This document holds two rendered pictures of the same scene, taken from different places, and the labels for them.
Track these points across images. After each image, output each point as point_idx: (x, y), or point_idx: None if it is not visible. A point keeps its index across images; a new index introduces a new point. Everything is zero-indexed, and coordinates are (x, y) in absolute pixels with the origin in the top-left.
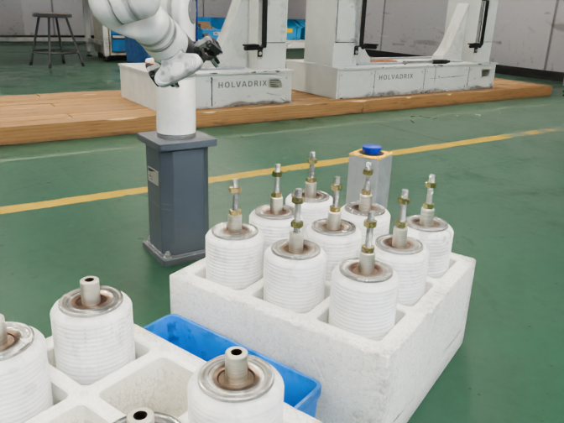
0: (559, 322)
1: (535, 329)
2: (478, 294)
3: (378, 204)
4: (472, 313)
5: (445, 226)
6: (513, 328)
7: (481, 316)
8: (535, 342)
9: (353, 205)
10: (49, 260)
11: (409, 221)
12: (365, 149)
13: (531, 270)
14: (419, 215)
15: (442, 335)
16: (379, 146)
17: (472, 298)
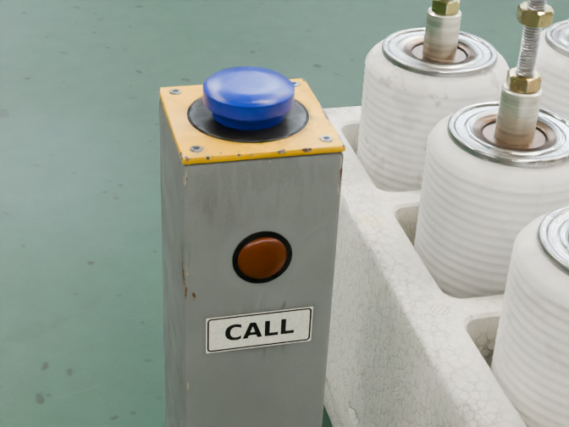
0: (23, 239)
1: (94, 253)
2: (0, 366)
3: (451, 123)
4: (127, 338)
5: (416, 31)
6: (128, 275)
7: (129, 324)
8: (153, 241)
9: (529, 151)
10: None
11: (475, 62)
12: (294, 97)
13: None
14: (415, 64)
15: None
16: (229, 69)
17: (39, 365)
